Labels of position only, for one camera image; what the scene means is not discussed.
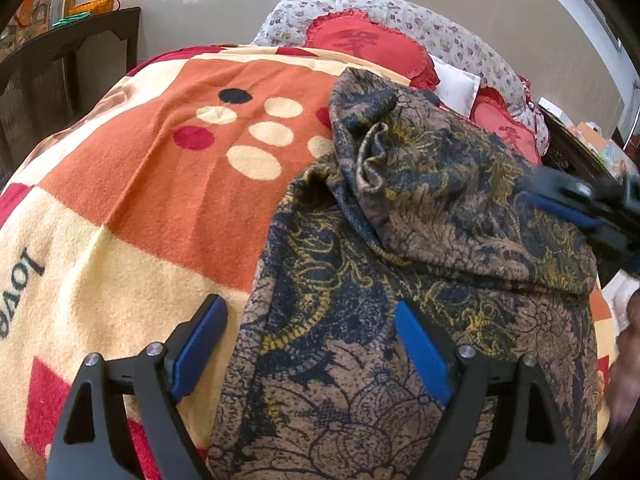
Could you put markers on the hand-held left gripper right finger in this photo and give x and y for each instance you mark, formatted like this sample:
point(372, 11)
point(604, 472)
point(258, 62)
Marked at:
point(420, 355)

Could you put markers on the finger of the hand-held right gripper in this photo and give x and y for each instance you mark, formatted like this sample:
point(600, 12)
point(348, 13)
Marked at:
point(555, 182)
point(555, 209)

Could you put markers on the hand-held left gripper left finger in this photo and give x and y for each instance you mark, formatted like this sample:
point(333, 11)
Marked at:
point(200, 350)

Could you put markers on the brown patterned garment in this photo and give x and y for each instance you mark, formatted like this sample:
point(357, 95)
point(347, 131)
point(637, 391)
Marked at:
point(450, 200)

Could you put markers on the person's right forearm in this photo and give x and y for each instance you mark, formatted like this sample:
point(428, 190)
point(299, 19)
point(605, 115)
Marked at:
point(625, 360)

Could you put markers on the dark wooden nightstand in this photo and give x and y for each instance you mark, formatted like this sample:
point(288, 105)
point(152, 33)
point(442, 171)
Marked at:
point(565, 150)

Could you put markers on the small red heart pillow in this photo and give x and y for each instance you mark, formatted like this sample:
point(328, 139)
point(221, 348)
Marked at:
point(510, 132)

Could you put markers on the white pillow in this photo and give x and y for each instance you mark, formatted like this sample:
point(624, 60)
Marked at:
point(457, 85)

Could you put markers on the floral quilt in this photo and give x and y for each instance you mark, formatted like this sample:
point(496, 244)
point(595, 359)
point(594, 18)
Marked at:
point(450, 25)

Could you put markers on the orange cream printed blanket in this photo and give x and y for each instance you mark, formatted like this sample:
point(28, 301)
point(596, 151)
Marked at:
point(150, 160)

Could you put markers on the dark wooden cabinet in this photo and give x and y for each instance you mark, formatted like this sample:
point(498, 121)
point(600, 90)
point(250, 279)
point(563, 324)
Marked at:
point(50, 75)

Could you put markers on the green packet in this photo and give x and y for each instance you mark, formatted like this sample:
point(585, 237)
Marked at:
point(70, 21)

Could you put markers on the yellow orange packet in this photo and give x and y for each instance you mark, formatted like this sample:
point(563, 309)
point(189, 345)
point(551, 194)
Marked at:
point(92, 6)

